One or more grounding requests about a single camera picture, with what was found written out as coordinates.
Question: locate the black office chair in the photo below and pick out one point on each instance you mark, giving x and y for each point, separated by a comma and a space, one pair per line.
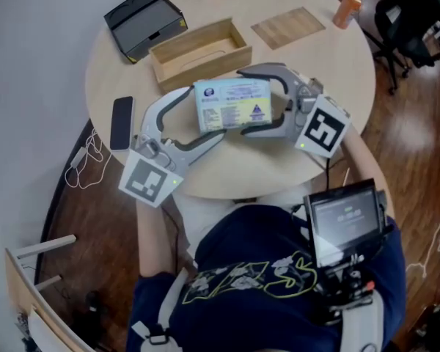
403, 24

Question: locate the black smartphone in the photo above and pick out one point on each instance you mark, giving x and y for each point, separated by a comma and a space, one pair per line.
121, 123

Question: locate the person's white shorts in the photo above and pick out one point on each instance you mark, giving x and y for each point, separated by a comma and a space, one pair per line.
205, 215

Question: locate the flat wooden lid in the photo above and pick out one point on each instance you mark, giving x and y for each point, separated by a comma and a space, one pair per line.
287, 28

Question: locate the black cardboard box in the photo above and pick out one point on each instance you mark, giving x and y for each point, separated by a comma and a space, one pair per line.
146, 24

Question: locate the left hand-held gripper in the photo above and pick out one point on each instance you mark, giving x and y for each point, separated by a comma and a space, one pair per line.
146, 182

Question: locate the orange drink can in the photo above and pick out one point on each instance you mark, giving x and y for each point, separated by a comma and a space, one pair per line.
346, 9

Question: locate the person's left forearm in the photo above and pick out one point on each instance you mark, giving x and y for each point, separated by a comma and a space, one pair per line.
152, 240

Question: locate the pale blue tissue pack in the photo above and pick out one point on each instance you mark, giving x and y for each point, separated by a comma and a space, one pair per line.
232, 105

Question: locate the wooden container box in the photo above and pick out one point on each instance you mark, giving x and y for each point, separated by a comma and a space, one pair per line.
205, 68

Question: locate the light wooden chair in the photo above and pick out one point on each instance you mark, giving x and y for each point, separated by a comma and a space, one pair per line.
25, 292

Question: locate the black monitor mount rig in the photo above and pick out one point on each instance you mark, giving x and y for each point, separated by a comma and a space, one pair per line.
348, 288

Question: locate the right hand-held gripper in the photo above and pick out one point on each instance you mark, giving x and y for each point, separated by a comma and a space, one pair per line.
324, 127

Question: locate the dark blue printed t-shirt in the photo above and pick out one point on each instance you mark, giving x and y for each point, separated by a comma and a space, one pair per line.
249, 306

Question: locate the chest-mounted monitor screen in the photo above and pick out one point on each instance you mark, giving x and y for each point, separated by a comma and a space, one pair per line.
346, 220

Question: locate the person's right forearm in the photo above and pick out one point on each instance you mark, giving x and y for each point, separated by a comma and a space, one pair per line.
366, 167

